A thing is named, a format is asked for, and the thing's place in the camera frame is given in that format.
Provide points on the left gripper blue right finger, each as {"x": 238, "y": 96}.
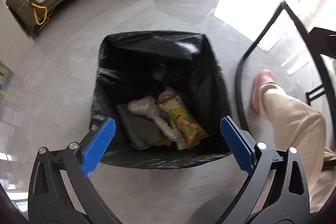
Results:
{"x": 240, "y": 142}

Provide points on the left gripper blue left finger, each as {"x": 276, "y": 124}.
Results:
{"x": 95, "y": 145}

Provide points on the yellow green snack bag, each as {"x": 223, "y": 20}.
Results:
{"x": 190, "y": 129}

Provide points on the grey cloth rag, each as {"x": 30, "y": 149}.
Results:
{"x": 142, "y": 132}

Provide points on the white cookie wrapper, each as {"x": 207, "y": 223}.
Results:
{"x": 162, "y": 120}

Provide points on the black bag trash bin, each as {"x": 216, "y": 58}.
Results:
{"x": 133, "y": 65}

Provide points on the person's beige trouser leg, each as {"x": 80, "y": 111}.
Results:
{"x": 298, "y": 125}

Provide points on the clear bag white contents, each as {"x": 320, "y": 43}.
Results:
{"x": 145, "y": 106}

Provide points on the pink slipper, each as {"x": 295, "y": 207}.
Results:
{"x": 263, "y": 77}

